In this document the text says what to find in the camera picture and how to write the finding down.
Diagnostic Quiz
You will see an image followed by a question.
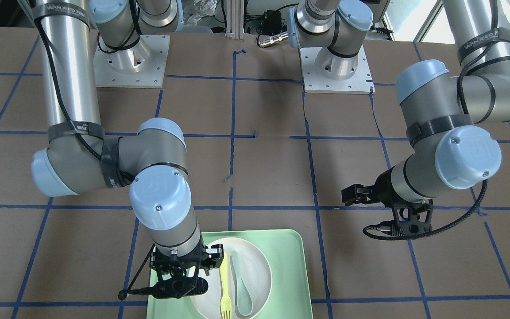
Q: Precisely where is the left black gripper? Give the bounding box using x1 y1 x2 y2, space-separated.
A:
341 169 399 209

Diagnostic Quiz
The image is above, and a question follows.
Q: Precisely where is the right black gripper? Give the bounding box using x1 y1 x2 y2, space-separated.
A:
150 237 224 276

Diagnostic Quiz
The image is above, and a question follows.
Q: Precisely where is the white round plate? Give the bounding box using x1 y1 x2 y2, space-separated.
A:
191 237 273 319

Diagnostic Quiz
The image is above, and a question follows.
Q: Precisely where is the yellow plastic fork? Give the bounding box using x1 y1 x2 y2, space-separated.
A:
219 252 232 319

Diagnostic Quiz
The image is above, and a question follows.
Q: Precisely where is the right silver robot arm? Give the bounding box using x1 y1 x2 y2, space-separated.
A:
30 0 224 277

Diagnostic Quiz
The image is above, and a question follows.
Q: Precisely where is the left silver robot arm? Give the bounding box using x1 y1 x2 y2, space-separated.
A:
342 0 510 207

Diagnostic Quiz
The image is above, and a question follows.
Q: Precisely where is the green plastic spoon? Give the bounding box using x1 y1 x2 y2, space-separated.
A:
231 252 254 319

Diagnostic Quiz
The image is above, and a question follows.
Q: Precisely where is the light green tray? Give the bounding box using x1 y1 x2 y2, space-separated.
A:
146 229 313 319

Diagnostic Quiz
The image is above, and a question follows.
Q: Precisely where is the black power brick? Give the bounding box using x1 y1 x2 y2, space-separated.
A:
261 10 282 35

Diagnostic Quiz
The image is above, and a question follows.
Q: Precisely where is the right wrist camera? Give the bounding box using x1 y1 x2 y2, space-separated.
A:
118 269 209 300

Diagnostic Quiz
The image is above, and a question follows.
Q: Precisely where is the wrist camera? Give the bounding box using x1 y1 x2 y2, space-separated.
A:
362 200 438 241
118 269 209 300

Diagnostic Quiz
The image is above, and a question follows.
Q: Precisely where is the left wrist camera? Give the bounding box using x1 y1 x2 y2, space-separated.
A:
362 200 438 241

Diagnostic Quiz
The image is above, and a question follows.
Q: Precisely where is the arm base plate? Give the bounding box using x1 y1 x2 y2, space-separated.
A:
93 35 170 89
299 47 376 94

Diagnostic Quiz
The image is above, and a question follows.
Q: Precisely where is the aluminium frame post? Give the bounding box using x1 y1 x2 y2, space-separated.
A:
224 0 245 42

